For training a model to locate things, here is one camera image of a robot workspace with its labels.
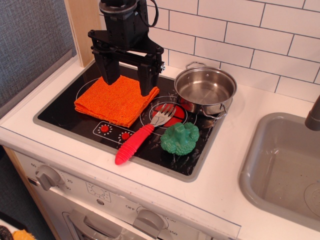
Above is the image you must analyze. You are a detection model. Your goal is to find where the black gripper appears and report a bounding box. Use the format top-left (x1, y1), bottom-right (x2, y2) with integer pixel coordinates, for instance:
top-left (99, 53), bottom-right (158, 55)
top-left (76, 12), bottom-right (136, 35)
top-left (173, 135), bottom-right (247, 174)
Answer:
top-left (88, 9), bottom-right (164, 97)

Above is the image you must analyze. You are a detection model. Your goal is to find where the stainless steel pot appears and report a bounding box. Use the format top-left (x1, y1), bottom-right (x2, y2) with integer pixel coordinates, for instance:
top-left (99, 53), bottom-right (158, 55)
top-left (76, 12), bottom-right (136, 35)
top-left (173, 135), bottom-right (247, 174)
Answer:
top-left (174, 61), bottom-right (238, 120)

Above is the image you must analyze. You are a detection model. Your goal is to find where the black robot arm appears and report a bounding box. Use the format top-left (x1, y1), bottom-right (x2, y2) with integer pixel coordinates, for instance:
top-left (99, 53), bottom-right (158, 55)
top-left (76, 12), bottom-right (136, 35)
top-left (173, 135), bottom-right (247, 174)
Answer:
top-left (88, 0), bottom-right (165, 96)

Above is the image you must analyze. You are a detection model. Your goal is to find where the orange towel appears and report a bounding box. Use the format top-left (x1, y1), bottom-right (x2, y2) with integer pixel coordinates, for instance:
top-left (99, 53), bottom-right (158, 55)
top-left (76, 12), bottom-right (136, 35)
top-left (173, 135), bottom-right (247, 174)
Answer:
top-left (74, 75), bottom-right (160, 128)

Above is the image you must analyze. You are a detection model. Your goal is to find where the black toy stovetop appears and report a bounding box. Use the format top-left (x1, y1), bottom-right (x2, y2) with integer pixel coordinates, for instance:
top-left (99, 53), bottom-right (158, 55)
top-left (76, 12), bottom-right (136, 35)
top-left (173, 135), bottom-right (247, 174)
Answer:
top-left (33, 64), bottom-right (224, 182)

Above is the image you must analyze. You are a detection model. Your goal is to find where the green toy broccoli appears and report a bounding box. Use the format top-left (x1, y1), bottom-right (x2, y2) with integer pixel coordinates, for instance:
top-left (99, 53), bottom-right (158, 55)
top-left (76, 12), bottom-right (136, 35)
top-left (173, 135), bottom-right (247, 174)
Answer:
top-left (160, 122), bottom-right (200, 156)

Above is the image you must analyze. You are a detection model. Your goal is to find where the grey left oven knob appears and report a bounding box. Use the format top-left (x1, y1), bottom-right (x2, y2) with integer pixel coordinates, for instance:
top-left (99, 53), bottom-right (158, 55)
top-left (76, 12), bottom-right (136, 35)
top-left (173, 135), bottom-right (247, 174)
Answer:
top-left (35, 165), bottom-right (61, 191)

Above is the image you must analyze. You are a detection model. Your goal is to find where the grey oven knob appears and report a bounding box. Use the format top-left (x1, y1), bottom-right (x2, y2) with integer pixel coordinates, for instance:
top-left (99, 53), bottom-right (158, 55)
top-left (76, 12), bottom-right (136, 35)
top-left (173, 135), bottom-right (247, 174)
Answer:
top-left (132, 209), bottom-right (165, 239)
top-left (35, 165), bottom-right (61, 191)

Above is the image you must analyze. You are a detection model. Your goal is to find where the grey right oven knob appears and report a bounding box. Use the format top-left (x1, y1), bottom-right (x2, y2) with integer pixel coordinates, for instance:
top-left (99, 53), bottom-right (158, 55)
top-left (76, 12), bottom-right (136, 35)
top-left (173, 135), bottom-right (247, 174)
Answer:
top-left (132, 209), bottom-right (165, 239)

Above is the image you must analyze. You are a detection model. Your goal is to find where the grey sink basin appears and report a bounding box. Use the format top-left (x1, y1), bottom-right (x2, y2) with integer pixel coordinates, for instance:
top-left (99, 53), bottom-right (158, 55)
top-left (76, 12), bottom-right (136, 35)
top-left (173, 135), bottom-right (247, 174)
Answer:
top-left (239, 112), bottom-right (320, 231)

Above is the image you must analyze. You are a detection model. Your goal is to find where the grey faucet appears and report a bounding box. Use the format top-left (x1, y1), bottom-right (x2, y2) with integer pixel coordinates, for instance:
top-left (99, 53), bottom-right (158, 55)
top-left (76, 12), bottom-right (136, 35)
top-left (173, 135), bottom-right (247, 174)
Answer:
top-left (304, 96), bottom-right (320, 131)

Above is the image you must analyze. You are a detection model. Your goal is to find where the yellow cloth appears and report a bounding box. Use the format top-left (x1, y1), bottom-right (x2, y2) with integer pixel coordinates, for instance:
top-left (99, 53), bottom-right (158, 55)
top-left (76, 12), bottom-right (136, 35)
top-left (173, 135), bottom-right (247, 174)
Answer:
top-left (12, 229), bottom-right (36, 240)

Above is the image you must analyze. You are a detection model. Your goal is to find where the black cable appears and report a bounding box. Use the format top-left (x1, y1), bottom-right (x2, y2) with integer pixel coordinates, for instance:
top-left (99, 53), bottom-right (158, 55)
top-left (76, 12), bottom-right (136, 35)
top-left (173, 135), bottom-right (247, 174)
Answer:
top-left (138, 0), bottom-right (160, 28)

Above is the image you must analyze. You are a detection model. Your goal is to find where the fork with red handle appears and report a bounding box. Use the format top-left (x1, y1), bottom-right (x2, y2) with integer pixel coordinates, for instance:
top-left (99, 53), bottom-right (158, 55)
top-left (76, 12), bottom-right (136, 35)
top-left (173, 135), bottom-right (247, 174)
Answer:
top-left (115, 103), bottom-right (176, 165)

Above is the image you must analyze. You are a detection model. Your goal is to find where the grey oven door handle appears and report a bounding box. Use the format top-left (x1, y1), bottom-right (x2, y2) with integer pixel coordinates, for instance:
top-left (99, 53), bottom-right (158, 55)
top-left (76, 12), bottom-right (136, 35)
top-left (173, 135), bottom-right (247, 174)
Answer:
top-left (68, 210), bottom-right (143, 240)

